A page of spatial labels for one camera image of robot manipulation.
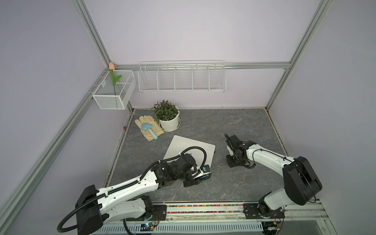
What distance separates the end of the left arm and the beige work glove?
1.61 feet

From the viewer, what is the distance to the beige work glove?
1.05m

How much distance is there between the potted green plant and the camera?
0.96m

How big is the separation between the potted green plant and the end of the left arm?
1.36ft

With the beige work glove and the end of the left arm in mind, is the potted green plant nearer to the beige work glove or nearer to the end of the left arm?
the beige work glove

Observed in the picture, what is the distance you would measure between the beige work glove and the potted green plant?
8 centimetres

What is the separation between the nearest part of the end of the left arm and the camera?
53cm
